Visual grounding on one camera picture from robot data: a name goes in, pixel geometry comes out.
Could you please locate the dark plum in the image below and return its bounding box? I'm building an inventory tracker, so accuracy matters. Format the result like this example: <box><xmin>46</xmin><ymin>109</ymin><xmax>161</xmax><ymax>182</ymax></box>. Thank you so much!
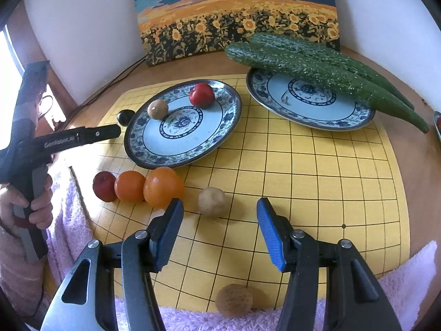
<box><xmin>117</xmin><ymin>109</ymin><xmax>135</xmax><ymax>127</ymax></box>

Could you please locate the large orange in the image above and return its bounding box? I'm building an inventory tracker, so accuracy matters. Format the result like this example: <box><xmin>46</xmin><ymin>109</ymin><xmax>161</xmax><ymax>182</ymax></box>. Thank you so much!
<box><xmin>144</xmin><ymin>167</ymin><xmax>185</xmax><ymax>209</ymax></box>

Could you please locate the small dark red apple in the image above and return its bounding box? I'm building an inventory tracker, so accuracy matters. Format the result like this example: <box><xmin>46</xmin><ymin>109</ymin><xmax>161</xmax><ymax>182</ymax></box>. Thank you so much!
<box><xmin>93</xmin><ymin>171</ymin><xmax>117</xmax><ymax>202</ymax></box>

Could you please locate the beige round fruit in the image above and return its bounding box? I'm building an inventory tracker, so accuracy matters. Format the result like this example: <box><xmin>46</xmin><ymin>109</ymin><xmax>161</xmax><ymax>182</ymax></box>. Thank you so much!
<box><xmin>197</xmin><ymin>187</ymin><xmax>227</xmax><ymax>217</ymax></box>

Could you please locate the tan round fruit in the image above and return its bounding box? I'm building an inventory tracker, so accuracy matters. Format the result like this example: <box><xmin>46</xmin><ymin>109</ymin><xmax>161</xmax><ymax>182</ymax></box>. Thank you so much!
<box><xmin>147</xmin><ymin>99</ymin><xmax>169</xmax><ymax>120</ymax></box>

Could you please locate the person's left hand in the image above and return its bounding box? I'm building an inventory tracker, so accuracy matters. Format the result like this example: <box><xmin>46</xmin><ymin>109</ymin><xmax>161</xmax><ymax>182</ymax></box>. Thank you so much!
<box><xmin>1</xmin><ymin>174</ymin><xmax>53</xmax><ymax>235</ymax></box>

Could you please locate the smaller orange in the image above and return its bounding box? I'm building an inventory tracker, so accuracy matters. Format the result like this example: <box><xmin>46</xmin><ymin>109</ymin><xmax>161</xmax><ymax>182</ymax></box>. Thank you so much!
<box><xmin>114</xmin><ymin>170</ymin><xmax>145</xmax><ymax>202</ymax></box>

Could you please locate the blue white plate left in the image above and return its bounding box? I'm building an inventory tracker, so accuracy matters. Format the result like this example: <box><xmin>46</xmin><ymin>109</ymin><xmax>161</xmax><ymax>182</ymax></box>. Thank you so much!
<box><xmin>124</xmin><ymin>79</ymin><xmax>242</xmax><ymax>169</ymax></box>

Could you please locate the blue white plate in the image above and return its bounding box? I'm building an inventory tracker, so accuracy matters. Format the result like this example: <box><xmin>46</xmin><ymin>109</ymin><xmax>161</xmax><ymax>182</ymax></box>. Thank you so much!
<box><xmin>124</xmin><ymin>79</ymin><xmax>242</xmax><ymax>169</ymax></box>
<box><xmin>246</xmin><ymin>68</ymin><xmax>375</xmax><ymax>132</ymax></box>

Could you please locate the yellow go board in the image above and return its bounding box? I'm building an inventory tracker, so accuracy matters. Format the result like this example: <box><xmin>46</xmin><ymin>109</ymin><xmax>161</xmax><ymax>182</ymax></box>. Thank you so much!
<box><xmin>68</xmin><ymin>72</ymin><xmax>412</xmax><ymax>313</ymax></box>

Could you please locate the brown walnut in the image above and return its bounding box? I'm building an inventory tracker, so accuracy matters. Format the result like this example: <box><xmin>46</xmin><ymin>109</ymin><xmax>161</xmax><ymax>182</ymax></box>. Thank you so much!
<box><xmin>214</xmin><ymin>284</ymin><xmax>253</xmax><ymax>318</ymax></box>

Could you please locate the blue white plate right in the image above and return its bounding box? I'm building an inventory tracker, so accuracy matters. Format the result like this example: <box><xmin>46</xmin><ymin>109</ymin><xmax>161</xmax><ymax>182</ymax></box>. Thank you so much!
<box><xmin>246</xmin><ymin>68</ymin><xmax>375</xmax><ymax>132</ymax></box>

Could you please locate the pink fluffy towel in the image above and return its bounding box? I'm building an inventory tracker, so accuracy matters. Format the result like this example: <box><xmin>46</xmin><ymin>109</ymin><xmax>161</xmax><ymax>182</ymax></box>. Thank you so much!
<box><xmin>47</xmin><ymin>167</ymin><xmax>437</xmax><ymax>330</ymax></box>

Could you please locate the sunflower field painting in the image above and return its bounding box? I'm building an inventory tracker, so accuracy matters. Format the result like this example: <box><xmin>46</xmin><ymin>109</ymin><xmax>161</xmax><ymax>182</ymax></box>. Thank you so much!
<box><xmin>134</xmin><ymin>0</ymin><xmax>340</xmax><ymax>66</ymax></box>

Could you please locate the front green cucumber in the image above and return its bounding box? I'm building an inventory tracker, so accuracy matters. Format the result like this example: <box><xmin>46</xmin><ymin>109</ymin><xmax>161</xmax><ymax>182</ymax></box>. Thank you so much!
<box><xmin>225</xmin><ymin>42</ymin><xmax>429</xmax><ymax>133</ymax></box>

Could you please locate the green cucumber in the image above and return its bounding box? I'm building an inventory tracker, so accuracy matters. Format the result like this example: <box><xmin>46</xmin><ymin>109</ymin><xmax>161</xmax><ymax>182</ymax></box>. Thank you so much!
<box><xmin>225</xmin><ymin>42</ymin><xmax>429</xmax><ymax>133</ymax></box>
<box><xmin>248</xmin><ymin>32</ymin><xmax>414</xmax><ymax>110</ymax></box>

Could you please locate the rear green cucumber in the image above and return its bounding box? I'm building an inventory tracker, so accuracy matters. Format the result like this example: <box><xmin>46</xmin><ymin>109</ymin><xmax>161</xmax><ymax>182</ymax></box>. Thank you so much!
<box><xmin>248</xmin><ymin>32</ymin><xmax>414</xmax><ymax>110</ymax></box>

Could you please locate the salad dish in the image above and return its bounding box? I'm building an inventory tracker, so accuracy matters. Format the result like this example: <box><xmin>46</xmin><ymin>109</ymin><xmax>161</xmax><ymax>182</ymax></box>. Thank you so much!
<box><xmin>434</xmin><ymin>111</ymin><xmax>441</xmax><ymax>141</ymax></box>

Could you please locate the black cable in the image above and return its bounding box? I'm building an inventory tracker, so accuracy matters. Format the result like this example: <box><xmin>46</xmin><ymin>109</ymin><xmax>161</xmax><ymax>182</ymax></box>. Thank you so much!
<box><xmin>65</xmin><ymin>54</ymin><xmax>148</xmax><ymax>125</ymax></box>

